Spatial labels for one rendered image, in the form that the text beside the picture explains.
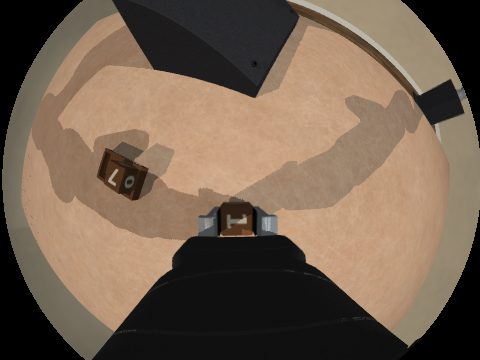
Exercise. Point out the brown digit cube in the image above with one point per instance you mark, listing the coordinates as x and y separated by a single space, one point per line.
120 177
236 218

